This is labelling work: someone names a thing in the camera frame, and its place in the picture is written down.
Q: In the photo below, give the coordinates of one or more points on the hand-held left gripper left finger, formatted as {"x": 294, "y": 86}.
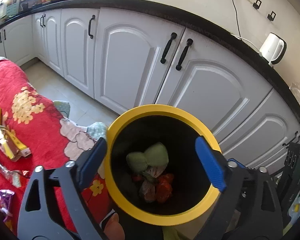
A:
{"x": 93, "y": 160}

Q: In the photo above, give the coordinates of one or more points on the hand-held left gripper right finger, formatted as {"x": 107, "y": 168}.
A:
{"x": 210, "y": 165}

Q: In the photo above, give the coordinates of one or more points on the red plastic bag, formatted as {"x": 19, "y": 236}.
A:
{"x": 163, "y": 190}

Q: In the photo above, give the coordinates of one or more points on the white printed plastic bag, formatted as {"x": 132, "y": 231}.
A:
{"x": 150, "y": 187}

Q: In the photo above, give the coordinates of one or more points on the yellow rimmed trash bin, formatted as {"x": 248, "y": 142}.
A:
{"x": 152, "y": 110}

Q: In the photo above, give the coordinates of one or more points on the yellow brown snack packet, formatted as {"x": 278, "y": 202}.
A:
{"x": 7, "y": 140}

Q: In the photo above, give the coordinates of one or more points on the silver foil wrapper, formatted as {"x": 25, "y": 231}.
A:
{"x": 5, "y": 170}

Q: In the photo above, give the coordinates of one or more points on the purple snack wrapper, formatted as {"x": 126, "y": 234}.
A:
{"x": 3, "y": 198}

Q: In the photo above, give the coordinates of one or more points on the person's left hand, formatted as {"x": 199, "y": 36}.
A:
{"x": 115, "y": 230}

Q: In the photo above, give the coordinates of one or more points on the red floral tablecloth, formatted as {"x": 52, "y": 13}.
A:
{"x": 40, "y": 130}

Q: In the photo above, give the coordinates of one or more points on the yellow green cloth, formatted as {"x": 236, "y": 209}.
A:
{"x": 171, "y": 234}

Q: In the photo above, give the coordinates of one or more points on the white lower cabinets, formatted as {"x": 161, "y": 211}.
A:
{"x": 215, "y": 85}

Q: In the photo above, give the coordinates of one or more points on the white electric kettle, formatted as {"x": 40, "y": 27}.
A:
{"x": 270, "y": 47}

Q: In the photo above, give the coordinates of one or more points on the black kitchen countertop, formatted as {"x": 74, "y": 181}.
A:
{"x": 140, "y": 2}

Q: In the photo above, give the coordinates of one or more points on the black wall hook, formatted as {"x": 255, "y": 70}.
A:
{"x": 257, "y": 3}
{"x": 272, "y": 16}

